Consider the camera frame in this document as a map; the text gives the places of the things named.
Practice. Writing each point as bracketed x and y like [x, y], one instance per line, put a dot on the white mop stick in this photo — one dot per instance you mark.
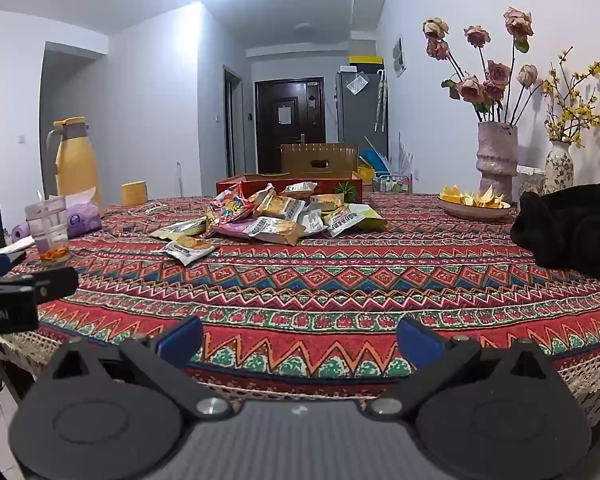
[179, 177]

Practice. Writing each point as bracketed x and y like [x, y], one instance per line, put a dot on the yellow cup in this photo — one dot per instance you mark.
[133, 193]

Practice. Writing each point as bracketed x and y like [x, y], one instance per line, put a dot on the cream lace tablecloth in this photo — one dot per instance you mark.
[590, 385]

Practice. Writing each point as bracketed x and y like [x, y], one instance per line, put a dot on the red patterned tablecloth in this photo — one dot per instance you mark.
[330, 285]

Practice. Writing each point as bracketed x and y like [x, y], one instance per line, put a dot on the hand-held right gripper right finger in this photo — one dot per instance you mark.
[417, 342]

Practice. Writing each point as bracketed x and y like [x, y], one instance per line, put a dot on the pink snack packet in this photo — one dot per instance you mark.
[230, 231]

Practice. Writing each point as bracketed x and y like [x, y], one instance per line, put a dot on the round ceiling lamp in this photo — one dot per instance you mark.
[304, 27]

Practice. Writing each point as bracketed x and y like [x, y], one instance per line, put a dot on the red cardboard box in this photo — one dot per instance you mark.
[250, 182]

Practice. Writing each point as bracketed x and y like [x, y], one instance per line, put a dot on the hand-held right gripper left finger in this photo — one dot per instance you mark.
[180, 340]

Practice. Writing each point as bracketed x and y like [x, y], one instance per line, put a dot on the black garment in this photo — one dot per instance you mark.
[570, 230]

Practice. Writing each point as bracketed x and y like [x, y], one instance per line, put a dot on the metal utility cart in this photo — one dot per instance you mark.
[392, 180]

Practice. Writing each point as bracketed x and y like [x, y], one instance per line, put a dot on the pink ribbed vase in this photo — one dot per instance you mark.
[497, 160]

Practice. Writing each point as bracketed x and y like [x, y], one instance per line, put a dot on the wall panel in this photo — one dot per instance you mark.
[399, 55]

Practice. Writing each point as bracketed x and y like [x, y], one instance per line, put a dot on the yellow thermos jug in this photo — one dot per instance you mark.
[77, 165]

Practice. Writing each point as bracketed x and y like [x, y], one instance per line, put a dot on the blue folding stand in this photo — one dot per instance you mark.
[376, 152]

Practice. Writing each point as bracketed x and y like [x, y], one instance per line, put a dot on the interior door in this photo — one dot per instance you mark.
[232, 120]

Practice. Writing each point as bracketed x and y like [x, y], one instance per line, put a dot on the pile of small snack packets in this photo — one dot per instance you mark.
[277, 207]

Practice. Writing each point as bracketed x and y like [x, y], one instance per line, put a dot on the bowl of chips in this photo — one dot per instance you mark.
[472, 212]

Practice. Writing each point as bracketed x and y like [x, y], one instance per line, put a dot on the light green snack packet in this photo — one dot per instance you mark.
[355, 217]

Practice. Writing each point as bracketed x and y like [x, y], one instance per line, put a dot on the yellow and black box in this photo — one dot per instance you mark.
[365, 62]

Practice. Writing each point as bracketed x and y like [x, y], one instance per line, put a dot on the grey refrigerator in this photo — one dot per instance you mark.
[357, 115]

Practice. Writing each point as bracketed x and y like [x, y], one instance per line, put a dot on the purple bag roll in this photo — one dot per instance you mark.
[21, 232]

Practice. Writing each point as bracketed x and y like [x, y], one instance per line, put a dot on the pale yellow snack packet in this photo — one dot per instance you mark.
[180, 229]

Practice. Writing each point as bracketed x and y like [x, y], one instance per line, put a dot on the pink wall decoration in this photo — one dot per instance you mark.
[405, 155]

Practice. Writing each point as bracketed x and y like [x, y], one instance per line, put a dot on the white floral vase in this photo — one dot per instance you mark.
[559, 170]

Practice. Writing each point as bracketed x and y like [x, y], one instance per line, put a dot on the yellow flower branches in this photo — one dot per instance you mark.
[575, 110]

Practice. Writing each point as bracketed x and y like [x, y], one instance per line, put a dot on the white hanging umbrellas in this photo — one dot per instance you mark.
[381, 102]

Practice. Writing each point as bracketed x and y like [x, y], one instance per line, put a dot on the dark entrance door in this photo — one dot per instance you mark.
[290, 125]

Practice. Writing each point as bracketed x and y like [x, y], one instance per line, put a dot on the clear plastic bag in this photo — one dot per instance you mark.
[356, 84]

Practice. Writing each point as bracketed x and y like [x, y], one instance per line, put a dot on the red colourful chips bag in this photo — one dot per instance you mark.
[228, 205]

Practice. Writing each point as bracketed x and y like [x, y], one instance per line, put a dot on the purple tissue pack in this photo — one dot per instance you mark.
[82, 215]

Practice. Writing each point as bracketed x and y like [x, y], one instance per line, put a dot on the dried pink rose bouquet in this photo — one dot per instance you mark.
[497, 75]

